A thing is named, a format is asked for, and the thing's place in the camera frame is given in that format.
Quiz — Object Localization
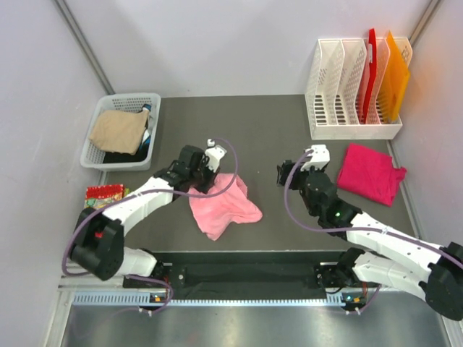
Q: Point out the light pink t shirt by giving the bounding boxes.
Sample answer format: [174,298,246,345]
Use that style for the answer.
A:
[189,176,263,241]

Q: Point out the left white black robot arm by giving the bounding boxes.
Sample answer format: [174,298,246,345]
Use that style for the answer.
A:
[66,145,226,287]

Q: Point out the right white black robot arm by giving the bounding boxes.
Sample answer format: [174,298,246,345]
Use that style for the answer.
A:
[277,160,462,321]

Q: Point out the folded magenta t shirt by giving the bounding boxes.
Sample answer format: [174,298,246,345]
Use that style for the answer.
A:
[337,143,407,207]

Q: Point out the dark clothes in basket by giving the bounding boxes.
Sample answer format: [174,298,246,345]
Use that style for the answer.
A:
[103,104,152,164]

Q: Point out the white plastic laundry basket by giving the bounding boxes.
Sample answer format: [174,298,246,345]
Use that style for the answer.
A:
[80,93,161,171]

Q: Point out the beige folded t shirt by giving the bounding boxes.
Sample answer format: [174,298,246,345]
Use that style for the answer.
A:
[88,110,149,155]

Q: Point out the white mesh file organizer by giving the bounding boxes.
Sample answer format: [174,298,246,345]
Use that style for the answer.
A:
[305,38,402,140]

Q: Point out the red colourful book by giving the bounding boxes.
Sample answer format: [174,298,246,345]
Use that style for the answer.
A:
[84,184,125,209]

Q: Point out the orange plastic folder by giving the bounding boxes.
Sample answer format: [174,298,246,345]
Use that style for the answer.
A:
[378,31,410,124]

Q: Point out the red plastic folder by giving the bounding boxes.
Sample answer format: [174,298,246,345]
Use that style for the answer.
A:
[362,28,378,123]

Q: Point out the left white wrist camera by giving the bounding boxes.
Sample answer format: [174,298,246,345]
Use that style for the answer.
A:
[204,139,227,174]

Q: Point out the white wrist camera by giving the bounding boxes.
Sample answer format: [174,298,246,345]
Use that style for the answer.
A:
[204,139,227,174]
[300,145,331,171]

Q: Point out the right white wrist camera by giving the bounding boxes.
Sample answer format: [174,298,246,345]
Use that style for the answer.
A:
[300,145,331,171]

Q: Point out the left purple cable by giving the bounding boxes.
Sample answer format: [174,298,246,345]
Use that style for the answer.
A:
[61,137,240,278]

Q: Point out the purple cable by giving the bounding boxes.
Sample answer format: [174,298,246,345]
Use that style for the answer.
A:
[283,150,463,271]
[61,137,240,278]

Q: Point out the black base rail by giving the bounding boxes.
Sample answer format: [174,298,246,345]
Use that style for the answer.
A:
[155,250,362,301]

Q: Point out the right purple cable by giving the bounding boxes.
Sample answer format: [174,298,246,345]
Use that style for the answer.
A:
[283,150,463,271]

